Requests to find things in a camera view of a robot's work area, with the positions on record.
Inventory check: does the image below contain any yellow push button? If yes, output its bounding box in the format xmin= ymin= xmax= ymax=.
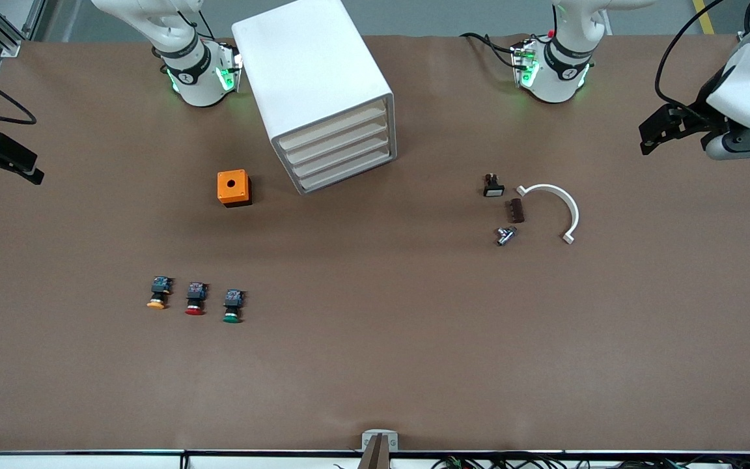
xmin=146 ymin=276 xmax=173 ymax=310

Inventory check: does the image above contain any red push button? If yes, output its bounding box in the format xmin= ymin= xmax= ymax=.
xmin=184 ymin=281 xmax=208 ymax=317

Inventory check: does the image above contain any green push button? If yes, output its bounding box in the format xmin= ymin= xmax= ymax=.
xmin=222 ymin=289 xmax=246 ymax=324

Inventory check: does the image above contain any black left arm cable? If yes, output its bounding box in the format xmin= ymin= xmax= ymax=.
xmin=654 ymin=0 xmax=750 ymax=119

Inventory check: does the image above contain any white curved bracket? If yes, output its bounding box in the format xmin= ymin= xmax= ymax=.
xmin=516 ymin=184 xmax=580 ymax=245

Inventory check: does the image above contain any black base cable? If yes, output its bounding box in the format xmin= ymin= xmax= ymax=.
xmin=459 ymin=32 xmax=520 ymax=70

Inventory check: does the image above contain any orange button enclosure box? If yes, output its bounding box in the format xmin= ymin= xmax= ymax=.
xmin=217 ymin=169 xmax=253 ymax=208

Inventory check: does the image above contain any white table edge rail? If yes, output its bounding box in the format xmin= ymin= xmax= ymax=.
xmin=0 ymin=449 xmax=750 ymax=469

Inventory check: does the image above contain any grey mount bracket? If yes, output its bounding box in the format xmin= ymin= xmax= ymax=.
xmin=361 ymin=429 xmax=399 ymax=451

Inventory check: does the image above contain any brown vertical post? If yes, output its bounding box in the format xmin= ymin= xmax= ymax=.
xmin=358 ymin=435 xmax=393 ymax=469

